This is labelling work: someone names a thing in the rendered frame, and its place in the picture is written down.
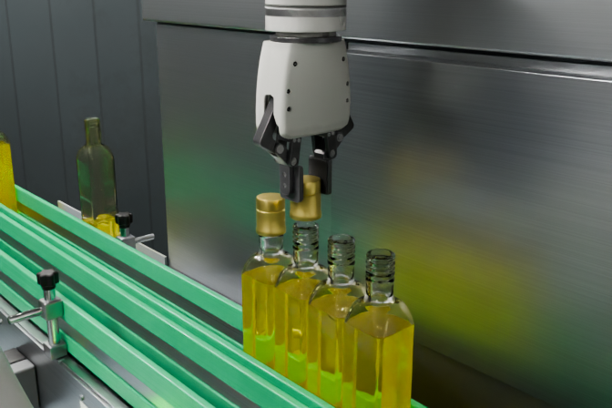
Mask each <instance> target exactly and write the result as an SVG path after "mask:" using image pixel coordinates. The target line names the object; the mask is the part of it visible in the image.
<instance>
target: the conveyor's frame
mask: <svg viewBox="0 0 612 408"><path fill-rule="evenodd" d="M17 313H18V312H17V311H16V310H15V309H14V308H13V307H11V306H10V305H9V304H8V303H7V302H6V301H4V300H3V299H2V298H1V297H0V346H1V348H2V350H3V351H6V350H9V349H12V348H17V349H18V350H19V351H20V352H21V353H22V354H23V355H24V356H25V357H26V358H27V359H28V360H29V361H30V362H31V363H32V364H33V365H34V366H35V367H36V380H37V388H38V396H39V404H40V408H128V407H127V406H126V405H124V404H123V403H122V402H121V401H120V400H119V399H118V398H117V397H116V396H115V395H114V394H113V393H111V392H110V391H109V390H108V389H107V388H105V387H104V386H103V385H102V384H101V383H100V382H98V381H97V380H96V379H95V378H94V377H93V376H91V375H90V374H89V373H88V372H87V371H85V370H84V369H83V368H82V367H81V366H80V365H79V364H77V363H76V362H75V361H74V360H73V359H71V358H70V357H69V356H68V355H66V356H64V357H63V358H64V360H63V361H62V362H61V363H58V362H57V361H56V360H53V361H51V360H50V359H49V358H48V357H47V356H45V354H44V345H43V343H44V342H47V341H48V338H47V337H46V336H45V335H44V334H43V333H42V332H41V331H39V330H38V329H37V328H36V327H35V326H34V325H33V324H31V323H30V322H29V321H28V320H25V321H21V322H17V323H14V324H11V325H10V324H9V323H8V322H7V317H8V316H11V315H14V314H17Z"/></svg>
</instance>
